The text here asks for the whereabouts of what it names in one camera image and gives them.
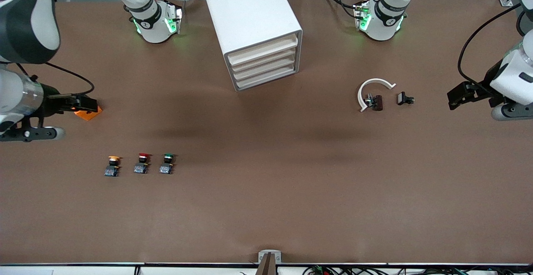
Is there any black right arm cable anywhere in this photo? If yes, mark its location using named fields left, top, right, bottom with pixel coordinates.
left=16, top=62, right=95, bottom=98

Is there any black left base cable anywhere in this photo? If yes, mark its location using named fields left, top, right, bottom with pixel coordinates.
left=322, top=0, right=364, bottom=20

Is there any orange box with hole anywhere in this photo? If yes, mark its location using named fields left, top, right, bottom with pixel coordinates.
left=72, top=105, right=102, bottom=122

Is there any green push button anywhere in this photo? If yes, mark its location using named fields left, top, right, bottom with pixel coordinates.
left=159, top=153, right=177, bottom=175

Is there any white curved plastic part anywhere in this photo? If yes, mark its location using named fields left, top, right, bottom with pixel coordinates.
left=358, top=78, right=396, bottom=113

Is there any yellow push button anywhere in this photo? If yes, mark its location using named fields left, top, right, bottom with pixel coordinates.
left=104, top=155, right=122, bottom=178

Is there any grey metal bracket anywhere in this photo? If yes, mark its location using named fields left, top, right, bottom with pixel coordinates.
left=258, top=250, right=282, bottom=264

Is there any dark brown small component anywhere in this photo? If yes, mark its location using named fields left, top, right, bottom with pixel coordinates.
left=365, top=94, right=384, bottom=111

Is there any white plastic tray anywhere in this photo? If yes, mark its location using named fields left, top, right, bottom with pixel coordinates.
left=232, top=56, right=299, bottom=83

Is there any brown mount post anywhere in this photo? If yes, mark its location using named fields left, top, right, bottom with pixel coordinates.
left=255, top=253, right=278, bottom=275

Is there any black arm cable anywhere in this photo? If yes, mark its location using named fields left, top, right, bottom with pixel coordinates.
left=16, top=62, right=95, bottom=98
left=457, top=3, right=523, bottom=85

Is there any red push button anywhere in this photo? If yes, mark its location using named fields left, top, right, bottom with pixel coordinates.
left=134, top=153, right=152, bottom=174

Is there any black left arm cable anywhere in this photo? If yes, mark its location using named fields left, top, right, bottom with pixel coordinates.
left=457, top=3, right=523, bottom=85

